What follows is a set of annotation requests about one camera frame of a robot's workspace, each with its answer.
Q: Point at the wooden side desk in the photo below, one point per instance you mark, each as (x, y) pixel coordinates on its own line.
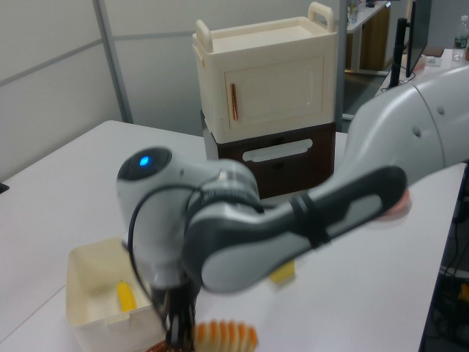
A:
(370, 40)

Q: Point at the cream plastic toy cabinet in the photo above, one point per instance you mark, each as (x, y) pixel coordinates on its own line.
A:
(264, 73)

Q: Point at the orange striped toy bread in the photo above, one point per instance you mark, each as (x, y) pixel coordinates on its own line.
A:
(227, 335)

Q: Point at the small black flat object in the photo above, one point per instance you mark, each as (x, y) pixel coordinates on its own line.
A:
(3, 187)

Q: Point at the yellow foam cube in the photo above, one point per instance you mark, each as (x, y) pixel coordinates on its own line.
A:
(284, 274)

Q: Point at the black computer monitor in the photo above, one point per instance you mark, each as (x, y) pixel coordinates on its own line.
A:
(417, 33)

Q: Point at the black monitor stand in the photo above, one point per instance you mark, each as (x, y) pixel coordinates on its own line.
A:
(397, 55)

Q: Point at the brown wicker basket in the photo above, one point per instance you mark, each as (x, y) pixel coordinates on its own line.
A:
(159, 346)

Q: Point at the pink plastic plate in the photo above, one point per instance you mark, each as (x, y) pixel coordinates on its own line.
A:
(399, 210)

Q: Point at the yellow toy banana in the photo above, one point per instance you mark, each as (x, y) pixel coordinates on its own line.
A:
(126, 297)

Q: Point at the clear plastic bottle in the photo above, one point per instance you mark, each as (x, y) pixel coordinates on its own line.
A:
(461, 36)

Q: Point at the dark brown drawer box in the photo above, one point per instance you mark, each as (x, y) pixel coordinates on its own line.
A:
(286, 172)

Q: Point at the cream square plastic bin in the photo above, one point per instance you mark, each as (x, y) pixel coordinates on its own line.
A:
(78, 293)

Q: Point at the grey partition post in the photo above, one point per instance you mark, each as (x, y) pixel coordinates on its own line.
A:
(115, 62)

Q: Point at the white grey Franka robot arm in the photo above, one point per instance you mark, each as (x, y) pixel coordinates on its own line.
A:
(256, 227)

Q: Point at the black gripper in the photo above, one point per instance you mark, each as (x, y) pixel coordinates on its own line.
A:
(176, 297)

